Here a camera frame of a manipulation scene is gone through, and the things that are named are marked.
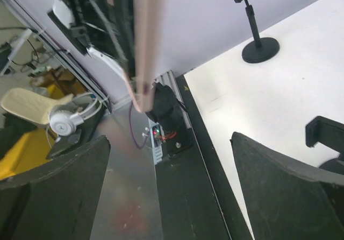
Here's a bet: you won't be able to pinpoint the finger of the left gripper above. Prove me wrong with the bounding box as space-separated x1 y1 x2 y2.
48 0 134 76

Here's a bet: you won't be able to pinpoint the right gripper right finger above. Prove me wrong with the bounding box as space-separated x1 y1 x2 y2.
231 132 343 239

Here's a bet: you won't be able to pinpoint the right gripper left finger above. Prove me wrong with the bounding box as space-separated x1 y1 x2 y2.
1 136 110 239

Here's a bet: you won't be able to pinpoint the phone with pink case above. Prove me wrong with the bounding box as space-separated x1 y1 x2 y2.
106 0 163 112

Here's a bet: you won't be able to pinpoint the black clamp phone stand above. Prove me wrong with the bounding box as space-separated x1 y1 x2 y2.
305 116 343 175

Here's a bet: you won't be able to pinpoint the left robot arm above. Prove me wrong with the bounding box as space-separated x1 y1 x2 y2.
49 0 179 131

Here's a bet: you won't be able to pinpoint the white headphones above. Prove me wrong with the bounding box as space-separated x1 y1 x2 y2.
48 92 104 137

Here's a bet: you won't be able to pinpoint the cream plastic chair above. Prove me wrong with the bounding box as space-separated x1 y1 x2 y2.
1 88 73 125

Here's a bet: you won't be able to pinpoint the left circuit board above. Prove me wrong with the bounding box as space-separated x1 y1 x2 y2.
148 119 163 165

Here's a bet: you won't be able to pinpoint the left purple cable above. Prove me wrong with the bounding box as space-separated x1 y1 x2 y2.
128 101 148 150

